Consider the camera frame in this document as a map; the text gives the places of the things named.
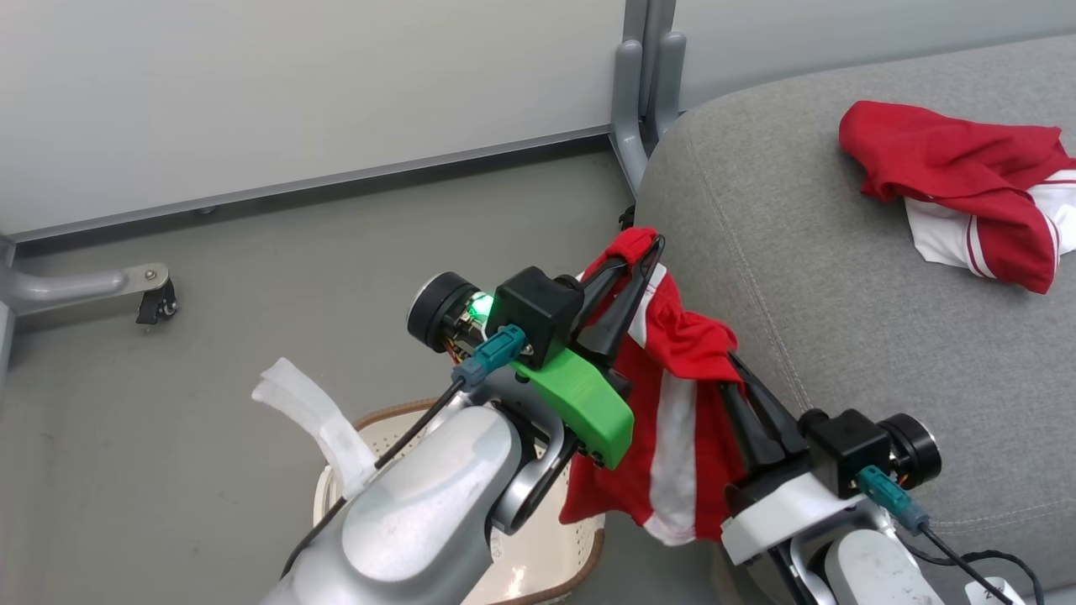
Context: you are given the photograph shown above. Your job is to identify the white cloth strip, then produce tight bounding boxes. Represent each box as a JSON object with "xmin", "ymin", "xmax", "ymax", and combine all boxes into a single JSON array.
[{"xmin": 252, "ymin": 357, "xmax": 379, "ymax": 501}]

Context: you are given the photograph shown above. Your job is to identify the red jersey with white panel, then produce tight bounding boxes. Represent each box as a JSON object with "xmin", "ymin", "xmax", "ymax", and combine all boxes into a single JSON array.
[{"xmin": 839, "ymin": 99, "xmax": 1076, "ymax": 295}]

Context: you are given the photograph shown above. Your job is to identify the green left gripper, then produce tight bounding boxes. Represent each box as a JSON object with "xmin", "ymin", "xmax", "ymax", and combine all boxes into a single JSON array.
[{"xmin": 511, "ymin": 237, "xmax": 666, "ymax": 471}]

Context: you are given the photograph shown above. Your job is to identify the grey fabric sofa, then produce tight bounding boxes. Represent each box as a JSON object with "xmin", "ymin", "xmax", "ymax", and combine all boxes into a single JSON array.
[{"xmin": 635, "ymin": 34, "xmax": 1076, "ymax": 605}]

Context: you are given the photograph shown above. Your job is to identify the red shorts with white stripe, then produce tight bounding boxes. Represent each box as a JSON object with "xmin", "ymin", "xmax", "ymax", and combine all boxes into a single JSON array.
[{"xmin": 559, "ymin": 227, "xmax": 749, "ymax": 547}]

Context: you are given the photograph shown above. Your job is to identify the white cable label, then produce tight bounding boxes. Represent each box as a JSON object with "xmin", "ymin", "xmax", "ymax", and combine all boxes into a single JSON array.
[{"xmin": 965, "ymin": 576, "xmax": 1026, "ymax": 605}]

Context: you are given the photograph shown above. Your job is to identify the grey metal partition leg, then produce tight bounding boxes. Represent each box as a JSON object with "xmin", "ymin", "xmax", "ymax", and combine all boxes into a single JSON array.
[
  {"xmin": 0, "ymin": 235, "xmax": 169, "ymax": 337},
  {"xmin": 609, "ymin": 0, "xmax": 688, "ymax": 196}
]

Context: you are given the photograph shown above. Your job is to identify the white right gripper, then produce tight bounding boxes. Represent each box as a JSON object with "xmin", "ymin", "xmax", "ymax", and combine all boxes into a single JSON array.
[{"xmin": 720, "ymin": 354, "xmax": 871, "ymax": 566}]

